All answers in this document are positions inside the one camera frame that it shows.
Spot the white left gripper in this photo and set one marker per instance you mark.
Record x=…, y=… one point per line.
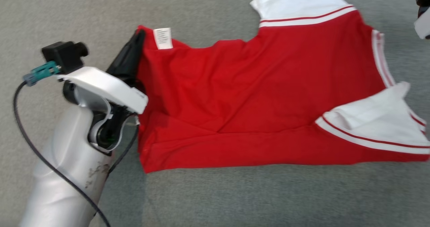
x=107, y=89

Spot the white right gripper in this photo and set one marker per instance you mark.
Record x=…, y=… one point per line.
x=424, y=25

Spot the red t-shirt with white sleeves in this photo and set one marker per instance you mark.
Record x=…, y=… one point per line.
x=252, y=96

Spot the grey fabric sofa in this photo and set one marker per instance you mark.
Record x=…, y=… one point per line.
x=235, y=200

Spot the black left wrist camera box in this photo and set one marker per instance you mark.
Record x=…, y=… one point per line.
x=63, y=55

